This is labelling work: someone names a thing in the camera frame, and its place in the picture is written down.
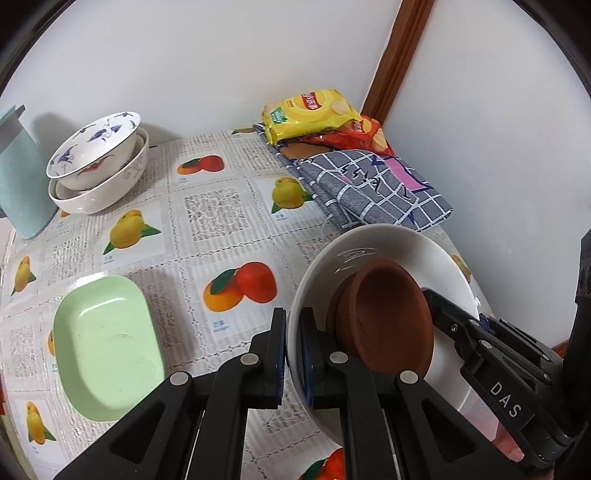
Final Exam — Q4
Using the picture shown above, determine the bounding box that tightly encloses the brown clay saucer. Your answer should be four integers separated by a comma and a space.
325, 273, 356, 339
337, 257, 434, 377

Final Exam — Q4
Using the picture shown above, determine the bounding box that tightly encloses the red chips bag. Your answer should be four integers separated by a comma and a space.
300, 115, 396, 156

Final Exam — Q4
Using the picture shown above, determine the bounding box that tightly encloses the light blue thermos jug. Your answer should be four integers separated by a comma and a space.
0, 105, 57, 239

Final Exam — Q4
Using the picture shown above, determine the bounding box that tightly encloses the right hand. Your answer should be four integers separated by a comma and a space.
492, 423, 524, 462

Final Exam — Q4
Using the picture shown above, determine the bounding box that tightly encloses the yellow chips bag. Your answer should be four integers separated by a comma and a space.
262, 89, 362, 145

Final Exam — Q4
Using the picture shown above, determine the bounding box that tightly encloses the green square plate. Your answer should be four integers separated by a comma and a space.
52, 275, 166, 422

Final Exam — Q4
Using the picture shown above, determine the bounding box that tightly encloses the small white inner bowl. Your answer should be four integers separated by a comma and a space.
48, 131, 149, 201

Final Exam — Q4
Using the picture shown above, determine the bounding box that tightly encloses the brown wooden door frame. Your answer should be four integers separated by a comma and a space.
362, 0, 436, 124

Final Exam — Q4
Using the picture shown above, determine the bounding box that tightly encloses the grey checked folded cloth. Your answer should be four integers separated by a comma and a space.
266, 141, 453, 232

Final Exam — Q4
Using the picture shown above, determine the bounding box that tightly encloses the blue patterned porcelain bowl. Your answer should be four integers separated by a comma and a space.
46, 111, 141, 191

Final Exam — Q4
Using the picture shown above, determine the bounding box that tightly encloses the large white porcelain bowl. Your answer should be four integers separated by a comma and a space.
48, 128, 149, 215

